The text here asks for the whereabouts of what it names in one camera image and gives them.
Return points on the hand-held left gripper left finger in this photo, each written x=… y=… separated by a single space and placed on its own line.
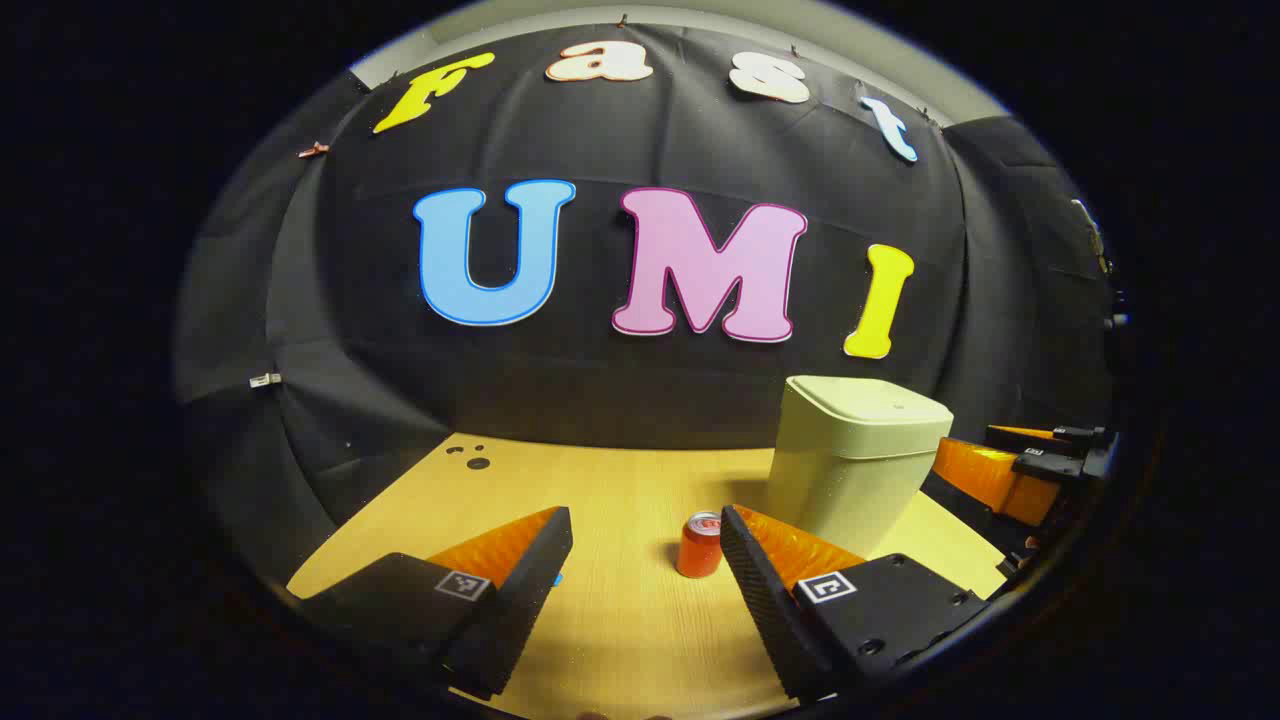
x=520 y=610

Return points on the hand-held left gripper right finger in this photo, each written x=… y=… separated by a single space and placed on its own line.
x=765 y=610

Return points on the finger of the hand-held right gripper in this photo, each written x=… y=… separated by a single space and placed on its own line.
x=990 y=480
x=1030 y=436

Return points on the orange pop can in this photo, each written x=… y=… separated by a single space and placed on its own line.
x=698 y=550

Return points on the green desktop garbage bin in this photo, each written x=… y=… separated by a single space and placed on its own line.
x=850 y=470

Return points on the wooden desktop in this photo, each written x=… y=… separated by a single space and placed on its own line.
x=620 y=620

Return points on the black backdrop cloth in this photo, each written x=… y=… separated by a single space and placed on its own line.
x=600 y=400

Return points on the silver cloth clip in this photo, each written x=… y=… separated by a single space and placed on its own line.
x=265 y=380

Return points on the copper cloth clip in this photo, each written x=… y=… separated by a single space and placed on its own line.
x=313 y=150

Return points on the small black camera device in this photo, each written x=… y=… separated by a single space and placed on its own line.
x=1118 y=320

